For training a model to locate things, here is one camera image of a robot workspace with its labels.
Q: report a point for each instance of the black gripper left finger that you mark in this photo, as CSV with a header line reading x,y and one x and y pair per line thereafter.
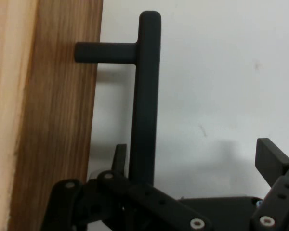
x,y
139,199

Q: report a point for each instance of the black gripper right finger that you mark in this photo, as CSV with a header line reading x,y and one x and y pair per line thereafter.
x,y
281,192

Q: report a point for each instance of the wooden cabinet door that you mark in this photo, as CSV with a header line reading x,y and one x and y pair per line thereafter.
x,y
62,115

